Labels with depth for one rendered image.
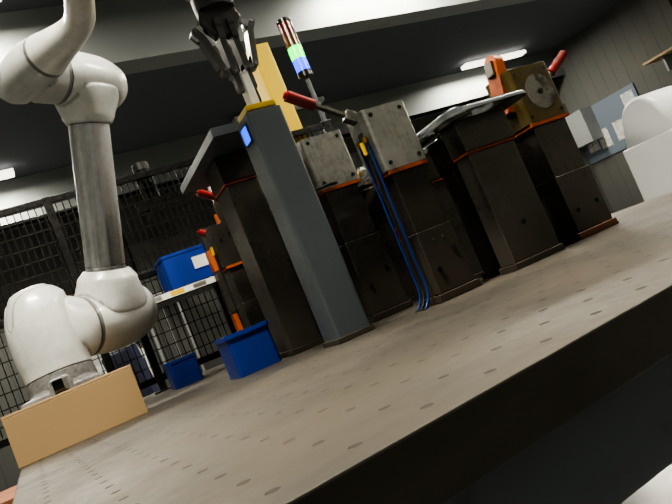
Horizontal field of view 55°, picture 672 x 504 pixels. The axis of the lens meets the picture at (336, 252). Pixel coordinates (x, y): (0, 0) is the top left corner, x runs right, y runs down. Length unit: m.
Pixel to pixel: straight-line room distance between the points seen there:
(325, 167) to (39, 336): 0.75
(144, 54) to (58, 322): 3.21
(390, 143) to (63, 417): 0.90
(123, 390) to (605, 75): 10.12
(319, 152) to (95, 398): 0.72
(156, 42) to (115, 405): 3.46
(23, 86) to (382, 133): 0.88
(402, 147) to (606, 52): 9.94
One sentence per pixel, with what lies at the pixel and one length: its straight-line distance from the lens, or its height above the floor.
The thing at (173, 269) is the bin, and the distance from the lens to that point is 2.45.
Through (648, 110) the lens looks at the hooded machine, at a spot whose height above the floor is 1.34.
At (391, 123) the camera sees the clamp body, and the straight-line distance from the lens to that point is 1.16.
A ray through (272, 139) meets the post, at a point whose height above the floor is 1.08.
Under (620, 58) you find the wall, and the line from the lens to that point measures 10.91.
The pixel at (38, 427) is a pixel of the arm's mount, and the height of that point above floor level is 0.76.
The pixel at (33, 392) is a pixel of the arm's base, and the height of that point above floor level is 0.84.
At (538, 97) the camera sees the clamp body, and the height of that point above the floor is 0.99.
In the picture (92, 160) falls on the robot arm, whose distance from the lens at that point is 1.74.
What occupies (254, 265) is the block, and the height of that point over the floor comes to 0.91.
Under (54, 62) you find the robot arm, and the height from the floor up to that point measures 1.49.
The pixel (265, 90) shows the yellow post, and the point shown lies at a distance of 3.06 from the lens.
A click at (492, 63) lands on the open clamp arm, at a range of 1.38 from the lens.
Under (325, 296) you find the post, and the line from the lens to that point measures 1.12.
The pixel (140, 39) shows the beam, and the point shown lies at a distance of 4.69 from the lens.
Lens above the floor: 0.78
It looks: 4 degrees up
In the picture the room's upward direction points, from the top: 22 degrees counter-clockwise
